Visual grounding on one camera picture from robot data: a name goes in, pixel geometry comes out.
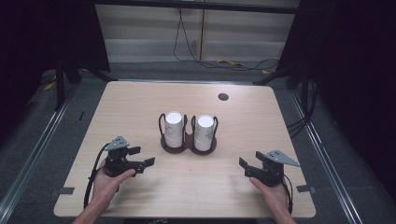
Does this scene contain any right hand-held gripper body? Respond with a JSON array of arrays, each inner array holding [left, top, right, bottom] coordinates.
[[244, 149, 302, 188]]

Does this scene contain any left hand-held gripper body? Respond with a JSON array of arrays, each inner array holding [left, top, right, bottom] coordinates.
[[104, 135, 146, 178]]

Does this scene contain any dark double-ring cup rack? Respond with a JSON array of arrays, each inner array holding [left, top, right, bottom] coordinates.
[[158, 113, 219, 156]]

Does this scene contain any plain white paper cup stack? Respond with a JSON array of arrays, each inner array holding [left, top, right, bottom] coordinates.
[[163, 110, 185, 149]]

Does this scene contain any printed white paper cup stack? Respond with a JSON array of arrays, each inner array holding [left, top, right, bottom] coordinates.
[[193, 115, 215, 152]]

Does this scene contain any person's right hand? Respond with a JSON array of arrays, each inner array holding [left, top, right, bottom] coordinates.
[[248, 176, 290, 217]]

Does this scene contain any person's left hand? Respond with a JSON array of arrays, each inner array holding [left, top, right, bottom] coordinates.
[[92, 163, 136, 205]]

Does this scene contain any grey tape strip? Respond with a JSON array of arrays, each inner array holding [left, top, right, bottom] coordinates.
[[295, 184, 317, 194], [49, 187, 76, 197]]

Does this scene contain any black metal stand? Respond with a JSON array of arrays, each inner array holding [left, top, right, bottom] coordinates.
[[252, 66, 310, 117], [54, 60, 118, 112]]

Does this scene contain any black curtain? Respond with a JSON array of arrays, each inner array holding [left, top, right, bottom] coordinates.
[[276, 0, 396, 202], [0, 0, 111, 144]]

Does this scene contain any left hand-held gripper black cable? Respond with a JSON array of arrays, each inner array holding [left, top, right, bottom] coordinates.
[[82, 143, 110, 210]]

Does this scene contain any hand-held gripper black cable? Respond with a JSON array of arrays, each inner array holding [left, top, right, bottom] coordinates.
[[82, 143, 110, 210], [280, 174, 294, 215]]

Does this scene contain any right hand-held gripper black cable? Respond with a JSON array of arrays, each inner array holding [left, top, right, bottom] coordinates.
[[280, 174, 294, 215]]

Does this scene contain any metal floor rail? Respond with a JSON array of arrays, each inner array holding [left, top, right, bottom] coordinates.
[[290, 91, 364, 224], [0, 91, 76, 217]]

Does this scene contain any bundle of black floor cables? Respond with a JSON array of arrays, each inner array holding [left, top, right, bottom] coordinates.
[[286, 81, 319, 138]]

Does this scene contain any black hanging wall cable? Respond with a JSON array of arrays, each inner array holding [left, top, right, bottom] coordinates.
[[173, 7, 280, 72]]

